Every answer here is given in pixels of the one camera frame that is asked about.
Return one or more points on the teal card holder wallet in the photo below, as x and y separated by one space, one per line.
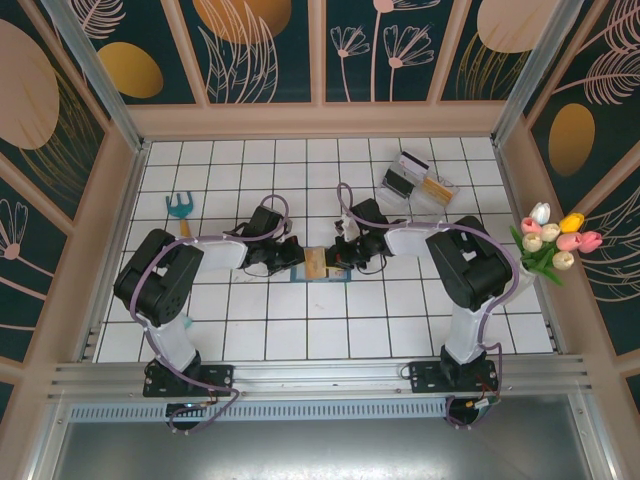
297 274

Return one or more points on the tan card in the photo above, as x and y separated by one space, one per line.
316 262

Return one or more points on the white card with red mark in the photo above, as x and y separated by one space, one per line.
415 167

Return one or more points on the gold card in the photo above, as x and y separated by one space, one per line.
432 190
451 192

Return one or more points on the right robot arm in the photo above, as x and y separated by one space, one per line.
475 270

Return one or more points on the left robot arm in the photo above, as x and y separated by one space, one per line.
160 280

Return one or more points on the black card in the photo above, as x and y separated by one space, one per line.
399 184

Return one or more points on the clear acrylic card stand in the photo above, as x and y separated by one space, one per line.
425 210

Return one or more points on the light teal tube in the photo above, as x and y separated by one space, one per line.
188 322

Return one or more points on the tulip bouquet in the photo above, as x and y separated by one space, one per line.
550 240

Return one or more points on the grey metal sheet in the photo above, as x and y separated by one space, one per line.
320 450

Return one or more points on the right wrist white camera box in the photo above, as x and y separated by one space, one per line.
347 227

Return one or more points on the aluminium rail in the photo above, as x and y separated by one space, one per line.
320 375

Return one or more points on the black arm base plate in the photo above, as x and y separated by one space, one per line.
425 377
220 377

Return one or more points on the aluminium frame post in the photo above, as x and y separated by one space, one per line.
93 65
541 65

